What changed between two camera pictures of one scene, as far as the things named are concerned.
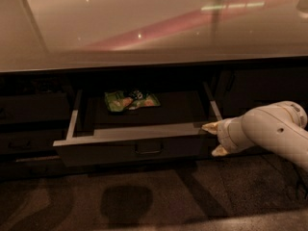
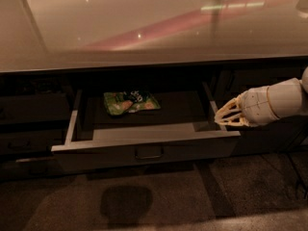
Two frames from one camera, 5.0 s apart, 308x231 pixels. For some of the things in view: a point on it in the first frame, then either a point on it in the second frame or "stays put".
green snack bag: x=117 y=101 stays put
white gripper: x=225 y=135 to x=255 y=106
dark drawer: x=37 y=167 stays put
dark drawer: x=48 y=107 stays put
